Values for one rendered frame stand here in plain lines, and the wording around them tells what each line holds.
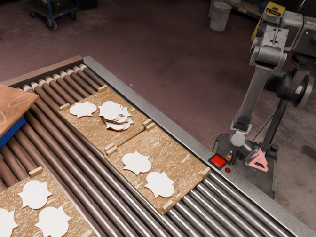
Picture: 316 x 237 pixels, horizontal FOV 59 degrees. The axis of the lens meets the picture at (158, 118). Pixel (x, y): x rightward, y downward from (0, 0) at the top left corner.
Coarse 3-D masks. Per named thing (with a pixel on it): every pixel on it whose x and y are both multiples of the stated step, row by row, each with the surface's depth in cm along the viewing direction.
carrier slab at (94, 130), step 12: (96, 96) 169; (108, 96) 171; (96, 108) 162; (132, 108) 165; (72, 120) 153; (84, 120) 154; (96, 120) 155; (132, 120) 158; (144, 120) 159; (84, 132) 148; (96, 132) 149; (108, 132) 150; (120, 132) 151; (132, 132) 152; (96, 144) 143; (108, 144) 144; (120, 144) 145
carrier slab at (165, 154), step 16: (128, 144) 145; (144, 144) 146; (160, 144) 147; (176, 144) 149; (112, 160) 137; (160, 160) 140; (176, 160) 141; (192, 160) 142; (128, 176) 131; (144, 176) 132; (176, 176) 134; (192, 176) 135; (144, 192) 126; (176, 192) 128; (160, 208) 121
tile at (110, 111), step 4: (104, 104) 155; (108, 104) 155; (112, 104) 156; (116, 104) 156; (100, 108) 152; (104, 108) 153; (108, 108) 153; (112, 108) 153; (116, 108) 154; (100, 112) 150; (104, 112) 150; (108, 112) 151; (112, 112) 151; (116, 112) 151; (120, 112) 152; (100, 116) 149; (104, 116) 148; (108, 116) 149; (112, 116) 149; (116, 116) 149; (108, 120) 148; (112, 120) 148
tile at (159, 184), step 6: (150, 174) 132; (156, 174) 132; (162, 174) 133; (150, 180) 130; (156, 180) 130; (162, 180) 130; (168, 180) 131; (144, 186) 127; (150, 186) 127; (156, 186) 128; (162, 186) 128; (168, 186) 128; (156, 192) 125; (162, 192) 126; (168, 192) 126
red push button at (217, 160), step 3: (216, 156) 147; (219, 156) 147; (213, 159) 145; (216, 159) 145; (219, 159) 145; (222, 159) 146; (213, 162) 144; (216, 162) 144; (219, 162) 144; (222, 162) 144; (219, 165) 143
